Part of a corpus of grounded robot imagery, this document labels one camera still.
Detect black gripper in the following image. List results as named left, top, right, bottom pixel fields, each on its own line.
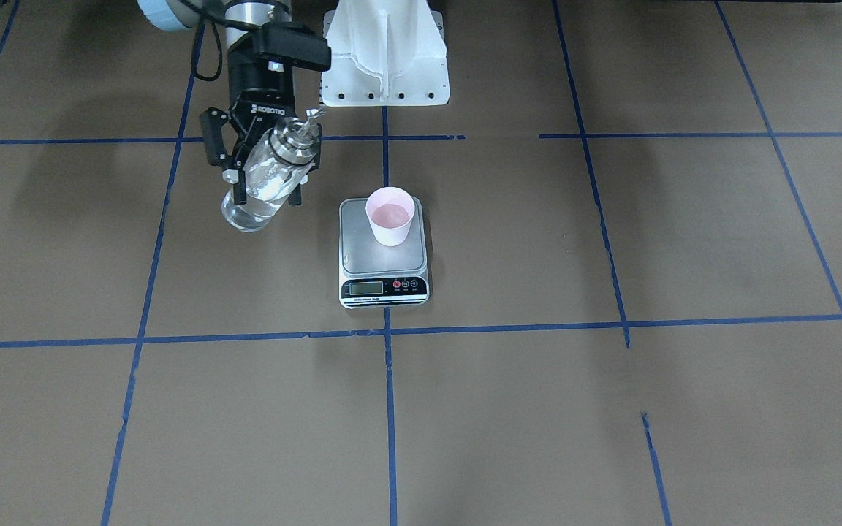
left=200, top=45, right=321, bottom=206

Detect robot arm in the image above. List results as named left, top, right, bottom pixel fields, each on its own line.
left=138, top=1, right=331, bottom=209

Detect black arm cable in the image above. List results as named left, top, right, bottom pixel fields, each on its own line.
left=180, top=0, right=246, bottom=83

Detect clear glass sauce bottle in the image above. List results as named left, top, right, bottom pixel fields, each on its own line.
left=221, top=109, right=325, bottom=232

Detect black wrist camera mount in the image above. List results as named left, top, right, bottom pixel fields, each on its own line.
left=251, top=21, right=332, bottom=72

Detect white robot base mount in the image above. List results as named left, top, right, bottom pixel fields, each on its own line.
left=319, top=1, right=451, bottom=107

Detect digital kitchen scale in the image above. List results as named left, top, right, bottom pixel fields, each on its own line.
left=338, top=199, right=431, bottom=309

